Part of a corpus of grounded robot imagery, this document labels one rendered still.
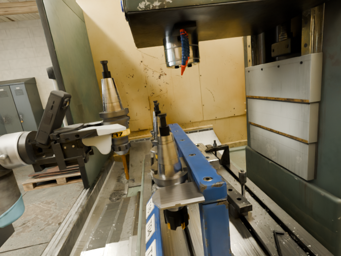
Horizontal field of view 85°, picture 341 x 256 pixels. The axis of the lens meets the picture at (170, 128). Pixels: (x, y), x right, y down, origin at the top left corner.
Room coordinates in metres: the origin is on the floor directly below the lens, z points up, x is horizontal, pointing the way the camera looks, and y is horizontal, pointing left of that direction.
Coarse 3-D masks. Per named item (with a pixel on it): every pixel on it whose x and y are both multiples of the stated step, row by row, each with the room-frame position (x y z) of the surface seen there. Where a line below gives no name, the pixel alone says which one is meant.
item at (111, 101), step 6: (108, 78) 0.39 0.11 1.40; (102, 84) 0.40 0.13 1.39; (108, 84) 0.39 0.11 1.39; (114, 84) 0.40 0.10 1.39; (102, 90) 0.40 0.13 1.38; (108, 90) 0.39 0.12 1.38; (114, 90) 0.40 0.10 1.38; (102, 96) 0.40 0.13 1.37; (108, 96) 0.39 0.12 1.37; (114, 96) 0.39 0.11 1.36; (108, 102) 0.39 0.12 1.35; (114, 102) 0.39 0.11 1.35; (120, 102) 0.40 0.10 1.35; (108, 108) 0.39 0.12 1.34; (114, 108) 0.39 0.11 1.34; (120, 108) 0.39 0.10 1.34
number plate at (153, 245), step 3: (153, 243) 0.44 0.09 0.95; (150, 246) 0.44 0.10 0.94; (153, 246) 0.43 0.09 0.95; (150, 249) 0.43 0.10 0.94; (153, 249) 0.42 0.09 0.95; (147, 252) 0.43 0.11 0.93; (150, 252) 0.42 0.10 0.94; (153, 252) 0.41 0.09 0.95; (147, 255) 0.42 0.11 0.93; (150, 255) 0.41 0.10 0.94; (153, 255) 0.40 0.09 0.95
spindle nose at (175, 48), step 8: (168, 40) 0.84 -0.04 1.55; (176, 40) 0.82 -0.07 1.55; (192, 40) 0.83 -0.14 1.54; (168, 48) 0.84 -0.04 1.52; (176, 48) 0.82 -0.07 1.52; (192, 48) 0.83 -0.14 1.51; (168, 56) 0.85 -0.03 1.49; (176, 56) 0.82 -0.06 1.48; (192, 56) 0.83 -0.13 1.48; (168, 64) 0.86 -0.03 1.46; (176, 64) 0.83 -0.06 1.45; (192, 64) 0.87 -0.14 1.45
